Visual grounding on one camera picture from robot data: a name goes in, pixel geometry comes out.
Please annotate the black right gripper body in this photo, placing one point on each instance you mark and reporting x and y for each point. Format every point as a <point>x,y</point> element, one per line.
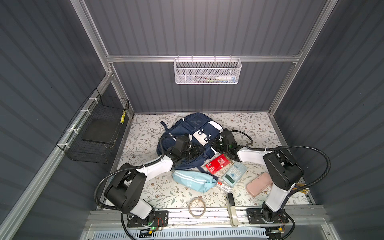
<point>218,145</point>

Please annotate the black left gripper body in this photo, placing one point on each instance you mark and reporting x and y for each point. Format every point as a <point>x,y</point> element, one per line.
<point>190,152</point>

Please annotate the navy blue student backpack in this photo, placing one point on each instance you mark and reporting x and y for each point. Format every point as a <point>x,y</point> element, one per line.
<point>194,129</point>

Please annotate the light blue pencil pouch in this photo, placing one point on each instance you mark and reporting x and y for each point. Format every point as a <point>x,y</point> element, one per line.
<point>200,182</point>

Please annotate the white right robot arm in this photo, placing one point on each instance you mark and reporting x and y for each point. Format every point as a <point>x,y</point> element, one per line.
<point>282,168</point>

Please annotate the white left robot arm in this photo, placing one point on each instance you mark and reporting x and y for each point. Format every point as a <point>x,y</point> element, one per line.
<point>127,183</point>

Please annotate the red card box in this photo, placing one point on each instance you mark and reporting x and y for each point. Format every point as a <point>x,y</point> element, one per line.
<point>217,164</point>

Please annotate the light green calculator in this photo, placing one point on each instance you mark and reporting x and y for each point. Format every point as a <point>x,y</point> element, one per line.
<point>234,174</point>

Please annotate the clear tape roll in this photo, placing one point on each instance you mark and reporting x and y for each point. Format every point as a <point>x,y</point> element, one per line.
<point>197,207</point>

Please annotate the pink pencil case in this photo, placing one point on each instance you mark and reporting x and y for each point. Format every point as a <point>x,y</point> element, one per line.
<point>259,184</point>

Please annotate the beige stapler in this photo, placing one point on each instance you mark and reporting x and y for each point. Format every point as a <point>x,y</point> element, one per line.
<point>232,210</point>

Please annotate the coloured pencils bundle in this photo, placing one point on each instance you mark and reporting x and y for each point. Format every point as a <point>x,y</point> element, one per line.
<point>301,188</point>

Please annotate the white wire mesh basket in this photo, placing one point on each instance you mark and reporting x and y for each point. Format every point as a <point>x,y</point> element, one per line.
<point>207,71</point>

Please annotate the black wire basket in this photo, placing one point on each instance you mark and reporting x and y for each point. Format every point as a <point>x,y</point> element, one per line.
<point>95,132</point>

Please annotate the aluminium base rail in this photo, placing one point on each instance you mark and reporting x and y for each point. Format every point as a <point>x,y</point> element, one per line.
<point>178,218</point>

